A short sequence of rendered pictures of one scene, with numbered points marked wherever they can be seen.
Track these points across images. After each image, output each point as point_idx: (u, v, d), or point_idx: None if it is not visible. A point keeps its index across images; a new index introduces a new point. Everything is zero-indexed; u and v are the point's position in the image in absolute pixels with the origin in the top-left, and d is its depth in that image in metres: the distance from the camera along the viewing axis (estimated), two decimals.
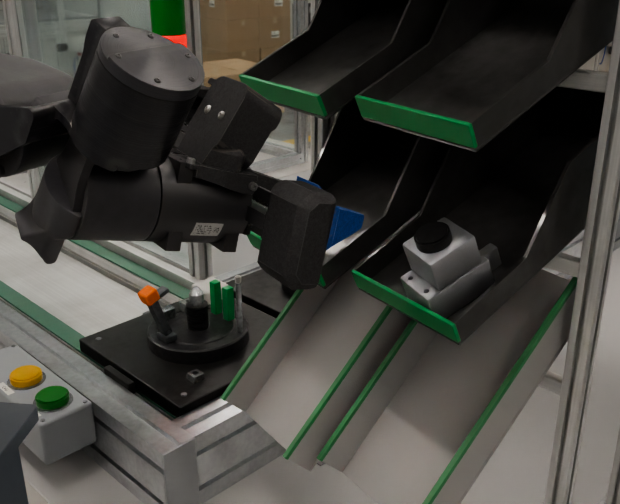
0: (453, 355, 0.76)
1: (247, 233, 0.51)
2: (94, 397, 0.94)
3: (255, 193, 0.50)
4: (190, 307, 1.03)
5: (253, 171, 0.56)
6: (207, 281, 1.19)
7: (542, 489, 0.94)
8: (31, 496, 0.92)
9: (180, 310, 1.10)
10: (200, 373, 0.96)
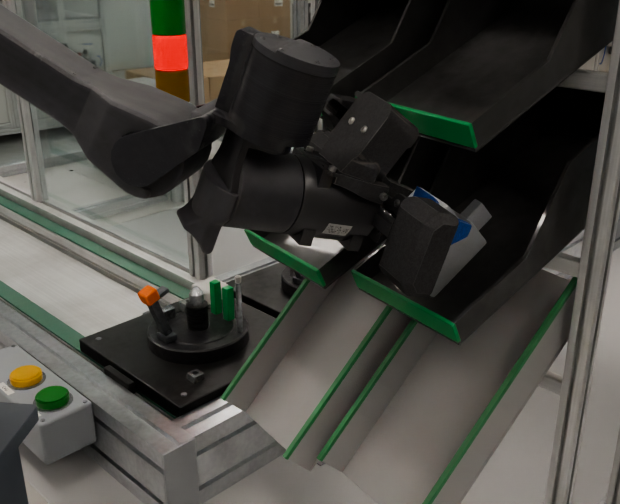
0: (453, 355, 0.76)
1: (378, 241, 0.55)
2: (94, 397, 0.94)
3: None
4: (190, 307, 1.03)
5: (388, 180, 0.60)
6: (207, 281, 1.19)
7: (542, 489, 0.94)
8: (31, 496, 0.92)
9: (180, 310, 1.10)
10: (200, 373, 0.96)
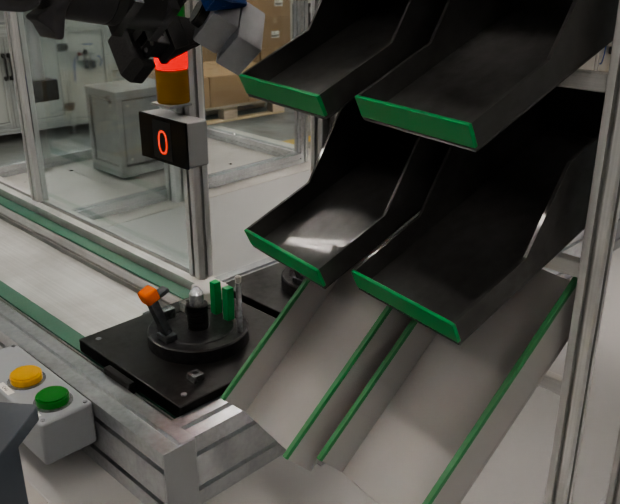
0: (453, 355, 0.76)
1: None
2: (94, 397, 0.94)
3: None
4: (190, 307, 1.03)
5: None
6: (207, 281, 1.19)
7: (542, 489, 0.94)
8: (31, 496, 0.92)
9: (180, 310, 1.10)
10: (200, 373, 0.96)
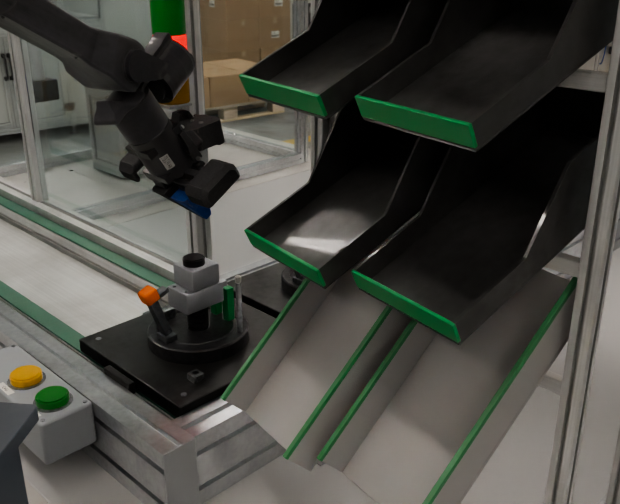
0: (453, 355, 0.76)
1: None
2: (94, 397, 0.94)
3: None
4: None
5: None
6: None
7: (542, 489, 0.94)
8: (31, 496, 0.92)
9: None
10: (200, 373, 0.96)
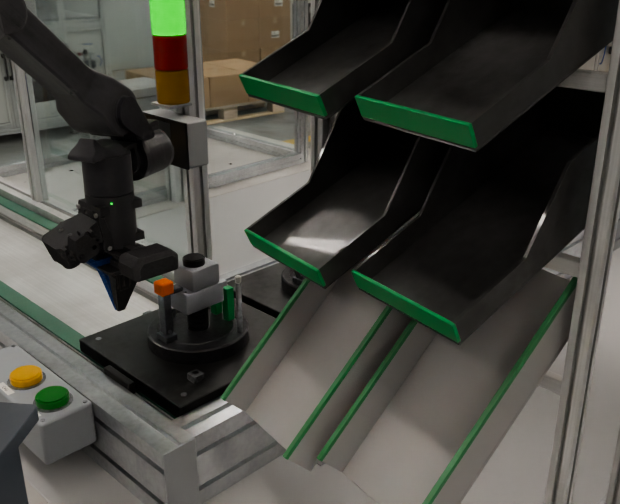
0: (453, 355, 0.76)
1: None
2: (94, 397, 0.94)
3: None
4: None
5: (108, 276, 0.92)
6: None
7: (542, 489, 0.94)
8: (31, 496, 0.92)
9: None
10: (200, 373, 0.96)
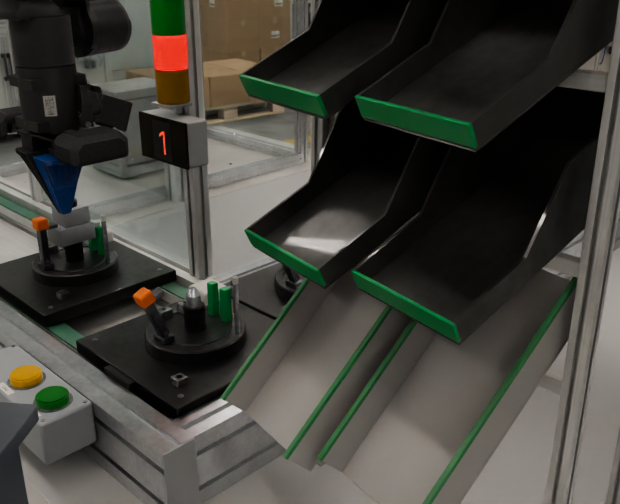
0: (453, 355, 0.76)
1: None
2: (94, 397, 0.94)
3: None
4: None
5: None
6: None
7: (542, 489, 0.94)
8: (31, 496, 0.92)
9: None
10: (66, 292, 1.18)
